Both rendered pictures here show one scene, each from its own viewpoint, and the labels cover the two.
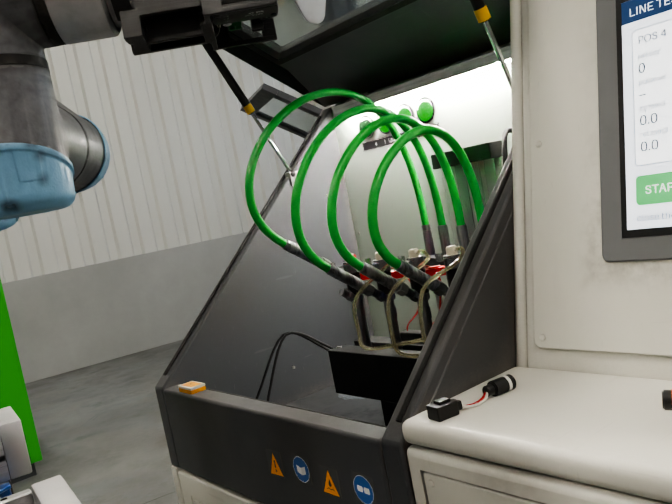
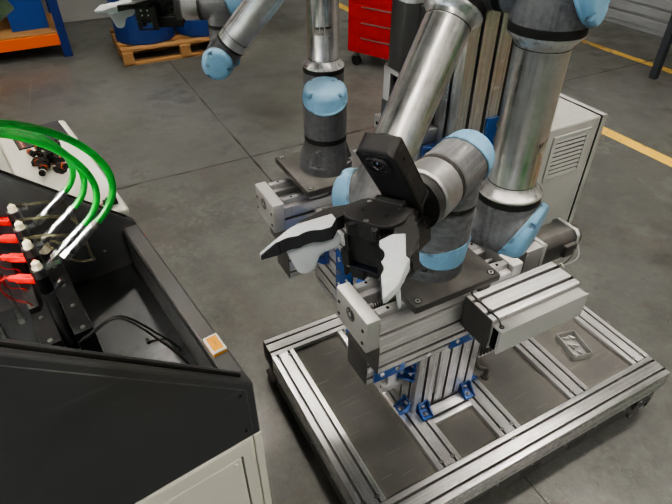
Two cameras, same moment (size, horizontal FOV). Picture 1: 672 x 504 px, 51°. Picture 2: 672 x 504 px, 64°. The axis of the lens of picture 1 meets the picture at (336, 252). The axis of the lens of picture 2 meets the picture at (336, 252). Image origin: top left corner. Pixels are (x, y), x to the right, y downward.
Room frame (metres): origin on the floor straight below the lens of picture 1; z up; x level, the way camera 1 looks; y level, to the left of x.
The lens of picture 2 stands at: (2.00, 0.58, 1.79)
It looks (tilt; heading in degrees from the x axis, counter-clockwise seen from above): 38 degrees down; 182
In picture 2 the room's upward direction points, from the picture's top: straight up
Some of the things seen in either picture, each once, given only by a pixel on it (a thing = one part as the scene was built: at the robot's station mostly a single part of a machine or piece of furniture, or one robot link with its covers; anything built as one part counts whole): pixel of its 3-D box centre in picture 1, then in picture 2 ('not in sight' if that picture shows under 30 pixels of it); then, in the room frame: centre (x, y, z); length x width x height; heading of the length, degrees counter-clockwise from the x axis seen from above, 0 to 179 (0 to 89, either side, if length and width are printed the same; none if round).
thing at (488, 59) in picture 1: (423, 82); not in sight; (1.40, -0.23, 1.43); 0.54 x 0.03 x 0.02; 38
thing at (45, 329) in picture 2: (421, 390); (59, 314); (1.14, -0.10, 0.91); 0.34 x 0.10 x 0.15; 38
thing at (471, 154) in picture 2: not in sight; (454, 169); (1.36, 0.71, 1.43); 0.11 x 0.08 x 0.09; 146
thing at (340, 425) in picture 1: (267, 453); (179, 313); (1.09, 0.17, 0.87); 0.62 x 0.04 x 0.16; 38
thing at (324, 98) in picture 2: not in sight; (325, 107); (0.64, 0.50, 1.20); 0.13 x 0.12 x 0.14; 5
